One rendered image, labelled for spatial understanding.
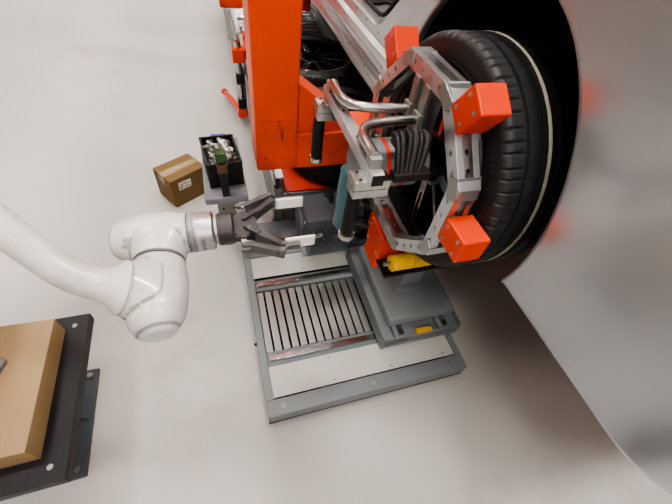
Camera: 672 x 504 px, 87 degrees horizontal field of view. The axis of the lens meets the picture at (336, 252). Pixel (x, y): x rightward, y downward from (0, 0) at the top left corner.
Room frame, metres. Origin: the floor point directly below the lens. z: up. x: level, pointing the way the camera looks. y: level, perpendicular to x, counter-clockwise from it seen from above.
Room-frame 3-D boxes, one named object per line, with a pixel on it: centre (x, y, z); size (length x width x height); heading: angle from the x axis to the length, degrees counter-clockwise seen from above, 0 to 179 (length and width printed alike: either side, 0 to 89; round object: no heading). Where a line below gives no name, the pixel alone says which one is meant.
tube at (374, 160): (0.77, -0.09, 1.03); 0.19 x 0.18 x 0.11; 114
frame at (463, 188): (0.91, -0.16, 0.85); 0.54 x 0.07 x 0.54; 24
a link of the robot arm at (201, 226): (0.51, 0.30, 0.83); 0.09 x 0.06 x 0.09; 24
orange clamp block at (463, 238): (0.63, -0.30, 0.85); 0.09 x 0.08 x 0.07; 24
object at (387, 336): (0.98, -0.32, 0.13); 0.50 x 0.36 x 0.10; 24
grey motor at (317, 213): (1.18, 0.00, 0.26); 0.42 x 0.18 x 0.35; 114
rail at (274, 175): (2.41, 0.81, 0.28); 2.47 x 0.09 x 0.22; 24
